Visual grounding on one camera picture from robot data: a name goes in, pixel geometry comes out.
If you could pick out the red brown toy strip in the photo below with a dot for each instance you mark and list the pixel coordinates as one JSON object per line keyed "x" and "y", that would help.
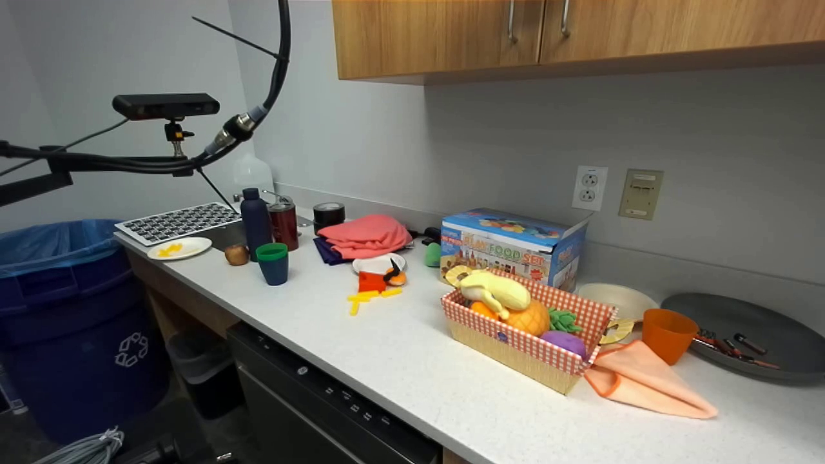
{"x": 722, "y": 343}

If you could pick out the brown lower cabinet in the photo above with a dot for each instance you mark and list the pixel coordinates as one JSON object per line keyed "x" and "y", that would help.
{"x": 182, "y": 298}

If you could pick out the clear plastic jug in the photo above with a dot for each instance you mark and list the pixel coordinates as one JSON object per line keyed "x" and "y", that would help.
{"x": 251, "y": 172}

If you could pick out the beige bowl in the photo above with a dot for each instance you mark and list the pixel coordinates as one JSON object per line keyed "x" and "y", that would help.
{"x": 623, "y": 301}

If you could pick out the yellow pineapple slice toy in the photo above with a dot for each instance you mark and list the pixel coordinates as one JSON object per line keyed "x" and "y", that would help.
{"x": 616, "y": 334}

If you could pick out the black bar camera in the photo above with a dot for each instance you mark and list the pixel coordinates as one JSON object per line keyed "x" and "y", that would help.
{"x": 164, "y": 107}

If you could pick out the navy blue bottle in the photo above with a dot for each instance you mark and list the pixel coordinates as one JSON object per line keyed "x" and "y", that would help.
{"x": 257, "y": 222}

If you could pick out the yellow toy fry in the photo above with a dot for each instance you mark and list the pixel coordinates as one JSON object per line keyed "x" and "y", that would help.
{"x": 387, "y": 293}
{"x": 353, "y": 307}
{"x": 365, "y": 301}

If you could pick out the purple plush fruit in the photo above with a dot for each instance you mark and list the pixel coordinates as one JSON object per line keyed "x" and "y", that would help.
{"x": 562, "y": 343}

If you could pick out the white wall outlet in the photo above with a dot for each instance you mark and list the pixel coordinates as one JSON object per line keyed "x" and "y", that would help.
{"x": 590, "y": 187}

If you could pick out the green leaf plush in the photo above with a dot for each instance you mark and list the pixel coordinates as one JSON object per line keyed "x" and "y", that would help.
{"x": 562, "y": 320}

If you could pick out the orange ball toy black clip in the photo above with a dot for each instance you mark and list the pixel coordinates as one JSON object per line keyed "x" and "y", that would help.
{"x": 396, "y": 275}

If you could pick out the keyboard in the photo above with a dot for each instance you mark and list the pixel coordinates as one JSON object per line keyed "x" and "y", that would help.
{"x": 175, "y": 222}

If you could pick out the black canister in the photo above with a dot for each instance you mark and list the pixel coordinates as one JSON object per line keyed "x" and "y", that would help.
{"x": 329, "y": 218}

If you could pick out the blue cup green rim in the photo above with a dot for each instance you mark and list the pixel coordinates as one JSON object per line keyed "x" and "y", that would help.
{"x": 273, "y": 263}

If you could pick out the large white plate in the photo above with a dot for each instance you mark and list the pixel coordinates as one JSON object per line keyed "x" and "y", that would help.
{"x": 374, "y": 262}

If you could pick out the grey round plate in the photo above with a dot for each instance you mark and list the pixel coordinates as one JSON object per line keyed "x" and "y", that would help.
{"x": 773, "y": 365}

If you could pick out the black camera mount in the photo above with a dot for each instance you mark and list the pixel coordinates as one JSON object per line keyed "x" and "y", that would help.
{"x": 175, "y": 135}

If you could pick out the ribbed orange plush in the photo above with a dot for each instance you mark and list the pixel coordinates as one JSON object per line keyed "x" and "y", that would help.
{"x": 482, "y": 310}

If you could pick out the black bin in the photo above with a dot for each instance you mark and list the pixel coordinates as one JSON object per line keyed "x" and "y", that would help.
{"x": 210, "y": 377}

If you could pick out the small brown toy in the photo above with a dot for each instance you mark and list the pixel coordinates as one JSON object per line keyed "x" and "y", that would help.
{"x": 235, "y": 257}

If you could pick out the blue toy food box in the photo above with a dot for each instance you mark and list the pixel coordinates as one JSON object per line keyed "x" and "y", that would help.
{"x": 505, "y": 247}

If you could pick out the navy cloth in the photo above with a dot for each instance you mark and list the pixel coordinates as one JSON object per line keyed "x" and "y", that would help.
{"x": 326, "y": 252}

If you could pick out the peach cloth napkin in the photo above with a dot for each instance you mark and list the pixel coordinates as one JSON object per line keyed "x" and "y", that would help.
{"x": 646, "y": 383}

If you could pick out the small white plate yellow food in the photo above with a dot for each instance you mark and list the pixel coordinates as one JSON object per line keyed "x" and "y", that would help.
{"x": 179, "y": 249}

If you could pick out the orange plastic cup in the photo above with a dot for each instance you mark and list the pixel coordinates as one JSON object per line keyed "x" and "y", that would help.
{"x": 668, "y": 337}

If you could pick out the blue recycling bin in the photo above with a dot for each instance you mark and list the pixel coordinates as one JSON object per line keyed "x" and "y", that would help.
{"x": 67, "y": 327}

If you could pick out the pink cloth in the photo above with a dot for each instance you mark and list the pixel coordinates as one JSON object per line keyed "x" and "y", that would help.
{"x": 369, "y": 232}

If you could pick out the yellow banana plush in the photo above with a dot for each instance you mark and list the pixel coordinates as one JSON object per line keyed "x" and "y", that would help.
{"x": 498, "y": 293}

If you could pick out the grey bag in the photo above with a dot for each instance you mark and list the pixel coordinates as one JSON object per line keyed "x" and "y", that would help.
{"x": 81, "y": 449}

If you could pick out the dark red jar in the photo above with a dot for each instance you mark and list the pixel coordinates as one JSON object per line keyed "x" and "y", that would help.
{"x": 284, "y": 225}

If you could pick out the orange fries carton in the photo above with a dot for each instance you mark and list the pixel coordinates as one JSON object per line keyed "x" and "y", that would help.
{"x": 373, "y": 283}

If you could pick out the round orange plush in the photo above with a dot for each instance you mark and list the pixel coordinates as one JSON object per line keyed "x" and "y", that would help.
{"x": 530, "y": 320}

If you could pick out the beige light switch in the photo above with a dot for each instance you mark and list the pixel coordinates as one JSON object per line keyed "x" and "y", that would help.
{"x": 639, "y": 195}

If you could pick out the wooden wall cupboard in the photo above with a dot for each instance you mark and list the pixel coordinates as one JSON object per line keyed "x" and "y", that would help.
{"x": 414, "y": 34}

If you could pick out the black dishwasher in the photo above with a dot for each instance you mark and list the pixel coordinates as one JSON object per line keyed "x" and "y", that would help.
{"x": 326, "y": 404}

